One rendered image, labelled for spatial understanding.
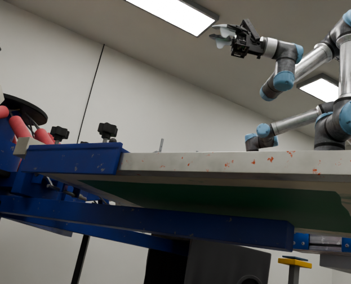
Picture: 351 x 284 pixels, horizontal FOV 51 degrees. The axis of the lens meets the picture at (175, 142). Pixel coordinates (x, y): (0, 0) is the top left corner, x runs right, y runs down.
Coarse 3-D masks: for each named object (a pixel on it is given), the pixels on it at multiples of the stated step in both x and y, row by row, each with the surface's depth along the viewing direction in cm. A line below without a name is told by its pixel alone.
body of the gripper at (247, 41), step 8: (240, 32) 139; (248, 32) 140; (240, 40) 137; (248, 40) 138; (264, 40) 139; (232, 48) 141; (240, 48) 141; (248, 48) 138; (256, 48) 139; (240, 56) 143; (256, 56) 142
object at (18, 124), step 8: (0, 112) 136; (8, 112) 142; (16, 120) 140; (32, 120) 157; (16, 128) 136; (24, 128) 136; (32, 128) 168; (40, 128) 152; (16, 136) 136; (24, 136) 132; (32, 136) 136; (40, 136) 148; (48, 136) 149
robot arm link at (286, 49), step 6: (282, 42) 140; (288, 42) 141; (276, 48) 142; (282, 48) 139; (288, 48) 139; (294, 48) 139; (300, 48) 140; (276, 54) 140; (282, 54) 139; (288, 54) 138; (294, 54) 139; (300, 54) 140; (300, 60) 141
